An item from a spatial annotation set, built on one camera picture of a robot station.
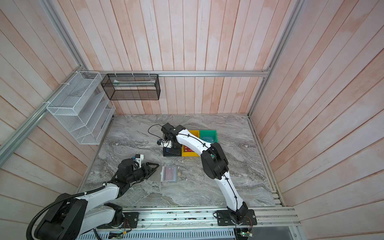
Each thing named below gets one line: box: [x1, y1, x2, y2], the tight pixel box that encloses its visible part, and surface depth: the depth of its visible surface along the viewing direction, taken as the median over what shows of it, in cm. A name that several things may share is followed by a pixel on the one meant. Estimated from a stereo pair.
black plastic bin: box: [163, 143, 182, 157], surface depth 85 cm
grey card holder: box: [160, 165, 178, 183], surface depth 90 cm
